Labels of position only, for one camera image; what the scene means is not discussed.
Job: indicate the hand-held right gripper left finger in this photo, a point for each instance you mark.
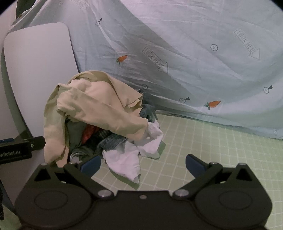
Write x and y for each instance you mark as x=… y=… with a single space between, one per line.
x=91 y=166

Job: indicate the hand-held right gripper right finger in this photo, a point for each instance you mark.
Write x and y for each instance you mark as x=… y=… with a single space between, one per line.
x=194 y=166

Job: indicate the beige long-sleeve garment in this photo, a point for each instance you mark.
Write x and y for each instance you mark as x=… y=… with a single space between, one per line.
x=92 y=106

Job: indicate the grey-green garment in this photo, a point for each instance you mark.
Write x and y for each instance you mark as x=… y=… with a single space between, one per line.
x=75 y=138

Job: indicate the denim jeans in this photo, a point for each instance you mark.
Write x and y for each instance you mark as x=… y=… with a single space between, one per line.
x=110 y=140

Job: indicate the red garment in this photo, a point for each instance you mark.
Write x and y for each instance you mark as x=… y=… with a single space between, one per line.
x=88 y=133

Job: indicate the white garment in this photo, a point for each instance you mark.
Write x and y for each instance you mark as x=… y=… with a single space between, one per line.
x=123 y=159

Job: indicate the green grid mat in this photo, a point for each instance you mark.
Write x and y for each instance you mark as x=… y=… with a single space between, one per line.
x=221 y=143

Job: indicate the dark blue-grey garment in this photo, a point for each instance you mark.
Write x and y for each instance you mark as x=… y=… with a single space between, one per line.
x=147 y=111

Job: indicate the white rounded board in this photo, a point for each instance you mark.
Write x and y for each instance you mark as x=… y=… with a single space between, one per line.
x=37 y=66

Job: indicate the light blue printed bedsheet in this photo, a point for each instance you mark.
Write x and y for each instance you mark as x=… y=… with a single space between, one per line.
x=188 y=66

